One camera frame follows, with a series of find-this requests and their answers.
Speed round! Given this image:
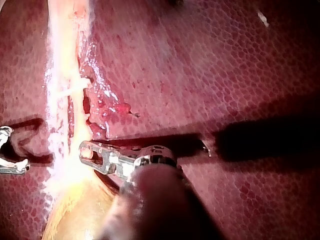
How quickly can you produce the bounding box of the right arm instrument jaw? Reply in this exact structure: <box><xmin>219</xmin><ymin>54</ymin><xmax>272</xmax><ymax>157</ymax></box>
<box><xmin>0</xmin><ymin>125</ymin><xmax>15</xmax><ymax>151</ymax></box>
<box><xmin>0</xmin><ymin>158</ymin><xmax>31</xmax><ymax>176</ymax></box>

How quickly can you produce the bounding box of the left arm instrument jaw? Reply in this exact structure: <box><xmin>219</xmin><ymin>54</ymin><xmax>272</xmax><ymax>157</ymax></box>
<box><xmin>78</xmin><ymin>140</ymin><xmax>139</xmax><ymax>181</ymax></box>

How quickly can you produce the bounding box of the left arm instrument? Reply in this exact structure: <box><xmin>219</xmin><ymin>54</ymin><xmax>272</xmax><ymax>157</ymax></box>
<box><xmin>131</xmin><ymin>144</ymin><xmax>185</xmax><ymax>177</ymax></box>

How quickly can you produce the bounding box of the gallbladder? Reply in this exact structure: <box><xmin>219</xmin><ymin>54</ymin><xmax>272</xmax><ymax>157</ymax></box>
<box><xmin>40</xmin><ymin>134</ymin><xmax>123</xmax><ymax>240</ymax></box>

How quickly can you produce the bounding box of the thin tube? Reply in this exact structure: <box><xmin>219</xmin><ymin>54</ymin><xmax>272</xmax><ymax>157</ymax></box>
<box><xmin>48</xmin><ymin>0</ymin><xmax>94</xmax><ymax>143</ymax></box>
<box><xmin>65</xmin><ymin>94</ymin><xmax>77</xmax><ymax>140</ymax></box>

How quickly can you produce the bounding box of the white clip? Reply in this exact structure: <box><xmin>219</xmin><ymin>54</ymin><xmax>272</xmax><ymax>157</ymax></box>
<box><xmin>55</xmin><ymin>78</ymin><xmax>91</xmax><ymax>100</ymax></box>

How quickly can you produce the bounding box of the dark red liver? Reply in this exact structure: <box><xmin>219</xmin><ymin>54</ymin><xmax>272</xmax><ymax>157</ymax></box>
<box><xmin>0</xmin><ymin>0</ymin><xmax>320</xmax><ymax>240</ymax></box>

